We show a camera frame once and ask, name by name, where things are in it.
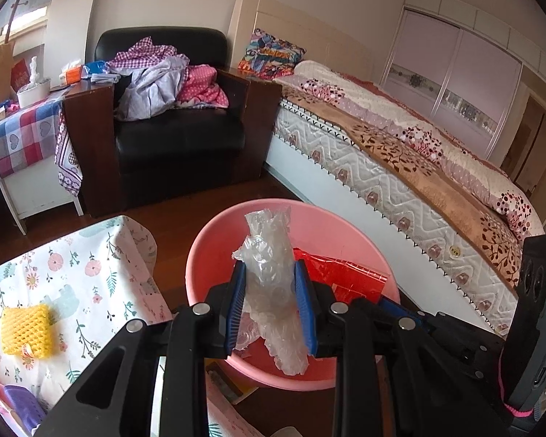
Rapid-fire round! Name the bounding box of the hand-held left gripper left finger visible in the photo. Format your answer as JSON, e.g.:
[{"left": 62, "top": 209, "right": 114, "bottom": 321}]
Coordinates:
[{"left": 34, "top": 261, "right": 247, "bottom": 437}]

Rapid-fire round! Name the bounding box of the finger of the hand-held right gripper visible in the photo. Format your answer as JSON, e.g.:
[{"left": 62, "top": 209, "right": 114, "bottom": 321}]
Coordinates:
[{"left": 377, "top": 296, "right": 510, "bottom": 376}]

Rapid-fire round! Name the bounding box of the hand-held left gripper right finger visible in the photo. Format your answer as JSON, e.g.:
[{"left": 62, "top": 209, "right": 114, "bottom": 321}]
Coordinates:
[{"left": 293, "top": 259, "right": 506, "bottom": 437}]

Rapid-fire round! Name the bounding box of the red plastic wrapper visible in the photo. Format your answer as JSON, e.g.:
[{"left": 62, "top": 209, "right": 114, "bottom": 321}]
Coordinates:
[{"left": 292, "top": 247, "right": 389, "bottom": 303}]

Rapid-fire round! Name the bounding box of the clear bubble wrap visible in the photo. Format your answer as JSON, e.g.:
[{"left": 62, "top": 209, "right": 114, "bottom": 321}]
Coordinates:
[{"left": 231, "top": 209, "right": 311, "bottom": 376}]

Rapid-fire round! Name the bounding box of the pink plastic bucket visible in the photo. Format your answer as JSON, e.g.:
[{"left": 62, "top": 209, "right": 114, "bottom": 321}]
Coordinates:
[{"left": 186, "top": 199, "right": 399, "bottom": 392}]

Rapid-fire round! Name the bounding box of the floral tablecloth table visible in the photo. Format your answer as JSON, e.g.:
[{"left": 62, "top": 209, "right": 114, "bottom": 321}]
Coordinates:
[{"left": 0, "top": 215, "right": 256, "bottom": 437}]

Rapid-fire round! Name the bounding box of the bed with cream headboard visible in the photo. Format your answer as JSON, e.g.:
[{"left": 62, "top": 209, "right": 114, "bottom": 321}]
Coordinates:
[{"left": 230, "top": 0, "right": 546, "bottom": 338}]

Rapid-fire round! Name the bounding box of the brown floral blanket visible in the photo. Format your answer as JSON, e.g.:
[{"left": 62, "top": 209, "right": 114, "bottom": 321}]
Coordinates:
[{"left": 280, "top": 86, "right": 535, "bottom": 292}]

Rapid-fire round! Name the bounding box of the black leather armchair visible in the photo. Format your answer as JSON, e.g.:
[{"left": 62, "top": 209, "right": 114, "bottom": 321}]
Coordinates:
[{"left": 64, "top": 27, "right": 283, "bottom": 218}]

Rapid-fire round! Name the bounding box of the white pink floral quilt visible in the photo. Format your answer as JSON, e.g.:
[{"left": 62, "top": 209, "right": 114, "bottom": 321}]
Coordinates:
[{"left": 293, "top": 59, "right": 544, "bottom": 237}]

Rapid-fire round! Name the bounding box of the yellow foam net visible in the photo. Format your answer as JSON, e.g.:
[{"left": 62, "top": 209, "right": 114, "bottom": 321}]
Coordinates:
[{"left": 0, "top": 306, "right": 55, "bottom": 358}]

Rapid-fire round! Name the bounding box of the pink dotted garment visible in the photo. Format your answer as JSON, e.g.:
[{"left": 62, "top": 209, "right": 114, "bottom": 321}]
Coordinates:
[{"left": 177, "top": 64, "right": 229, "bottom": 110}]

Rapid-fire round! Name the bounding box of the purple flower cloth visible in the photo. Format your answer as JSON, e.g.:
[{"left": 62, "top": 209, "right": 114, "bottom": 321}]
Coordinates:
[{"left": 55, "top": 109, "right": 83, "bottom": 197}]

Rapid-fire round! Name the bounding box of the white cabinet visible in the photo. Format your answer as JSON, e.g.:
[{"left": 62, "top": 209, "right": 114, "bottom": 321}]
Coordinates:
[{"left": 0, "top": 164, "right": 85, "bottom": 235}]

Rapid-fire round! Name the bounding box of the purple packet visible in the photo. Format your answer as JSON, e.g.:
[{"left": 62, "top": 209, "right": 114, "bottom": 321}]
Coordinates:
[{"left": 2, "top": 385, "right": 48, "bottom": 433}]

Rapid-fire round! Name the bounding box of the lavender garment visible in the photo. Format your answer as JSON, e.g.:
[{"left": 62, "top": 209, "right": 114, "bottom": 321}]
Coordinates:
[{"left": 114, "top": 55, "right": 189, "bottom": 121}]

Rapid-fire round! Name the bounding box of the colourful cartoon pillow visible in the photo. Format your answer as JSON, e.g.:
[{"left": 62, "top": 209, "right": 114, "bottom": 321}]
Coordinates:
[{"left": 238, "top": 28, "right": 308, "bottom": 80}]

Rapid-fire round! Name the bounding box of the wardrobe with sliding doors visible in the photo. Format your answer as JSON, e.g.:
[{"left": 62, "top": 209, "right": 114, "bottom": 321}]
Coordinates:
[{"left": 375, "top": 0, "right": 546, "bottom": 237}]

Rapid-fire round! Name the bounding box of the purple checked shirt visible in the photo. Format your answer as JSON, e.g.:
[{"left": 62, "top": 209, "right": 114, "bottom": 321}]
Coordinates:
[{"left": 107, "top": 36, "right": 189, "bottom": 71}]

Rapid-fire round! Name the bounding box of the plaid tablecloth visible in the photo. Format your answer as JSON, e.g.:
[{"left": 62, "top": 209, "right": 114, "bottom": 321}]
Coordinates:
[{"left": 0, "top": 91, "right": 74, "bottom": 187}]

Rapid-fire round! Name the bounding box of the orange tissue box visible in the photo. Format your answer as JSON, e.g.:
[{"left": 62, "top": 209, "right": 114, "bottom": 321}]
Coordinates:
[{"left": 59, "top": 63, "right": 83, "bottom": 85}]

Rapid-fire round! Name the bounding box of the white round tissue container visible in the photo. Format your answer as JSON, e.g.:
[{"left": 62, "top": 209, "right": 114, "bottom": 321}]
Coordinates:
[{"left": 17, "top": 57, "right": 52, "bottom": 109}]

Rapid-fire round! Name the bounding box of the red box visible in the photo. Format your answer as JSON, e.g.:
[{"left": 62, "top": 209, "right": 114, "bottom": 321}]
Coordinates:
[{"left": 10, "top": 59, "right": 32, "bottom": 92}]

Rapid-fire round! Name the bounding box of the window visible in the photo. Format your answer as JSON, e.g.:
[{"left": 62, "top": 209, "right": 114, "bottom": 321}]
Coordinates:
[{"left": 0, "top": 0, "right": 51, "bottom": 53}]

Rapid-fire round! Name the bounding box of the pink strap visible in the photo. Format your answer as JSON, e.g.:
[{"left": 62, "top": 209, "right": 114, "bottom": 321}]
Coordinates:
[{"left": 498, "top": 364, "right": 535, "bottom": 418}]

